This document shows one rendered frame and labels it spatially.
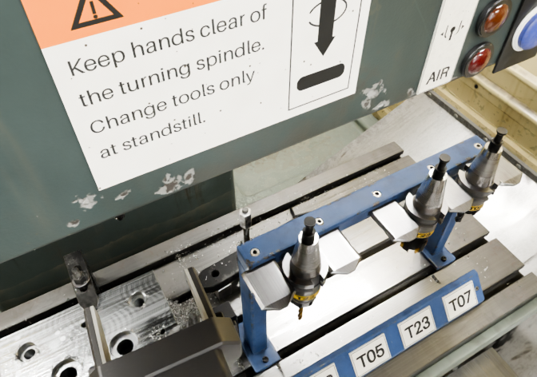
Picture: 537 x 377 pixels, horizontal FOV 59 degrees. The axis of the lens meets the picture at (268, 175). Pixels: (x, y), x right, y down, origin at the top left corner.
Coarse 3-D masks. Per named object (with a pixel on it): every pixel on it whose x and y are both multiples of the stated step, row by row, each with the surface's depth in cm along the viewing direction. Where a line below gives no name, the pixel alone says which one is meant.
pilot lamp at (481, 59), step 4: (480, 52) 32; (484, 52) 32; (488, 52) 32; (476, 56) 32; (480, 56) 32; (484, 56) 32; (488, 56) 32; (472, 60) 32; (476, 60) 32; (480, 60) 32; (484, 60) 32; (488, 60) 33; (472, 64) 32; (476, 64) 32; (480, 64) 32; (484, 64) 33; (468, 68) 33; (472, 68) 33; (476, 68) 33; (480, 68) 33; (468, 72) 33; (472, 72) 33; (476, 72) 33
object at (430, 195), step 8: (432, 176) 68; (424, 184) 70; (432, 184) 68; (440, 184) 68; (416, 192) 72; (424, 192) 70; (432, 192) 69; (440, 192) 69; (416, 200) 72; (424, 200) 71; (432, 200) 70; (440, 200) 70; (416, 208) 72; (424, 208) 71; (432, 208) 71; (440, 208) 72
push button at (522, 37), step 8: (536, 16) 32; (528, 24) 32; (536, 24) 32; (520, 32) 33; (528, 32) 33; (536, 32) 33; (520, 40) 33; (528, 40) 33; (536, 40) 34; (528, 48) 34
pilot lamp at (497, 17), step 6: (498, 6) 30; (504, 6) 30; (492, 12) 30; (498, 12) 30; (504, 12) 30; (492, 18) 30; (498, 18) 30; (504, 18) 30; (486, 24) 30; (492, 24) 30; (498, 24) 30; (486, 30) 30; (492, 30) 31
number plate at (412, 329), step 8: (416, 312) 90; (424, 312) 91; (408, 320) 89; (416, 320) 90; (424, 320) 91; (432, 320) 92; (400, 328) 89; (408, 328) 89; (416, 328) 90; (424, 328) 91; (432, 328) 92; (400, 336) 89; (408, 336) 90; (416, 336) 90; (408, 344) 90
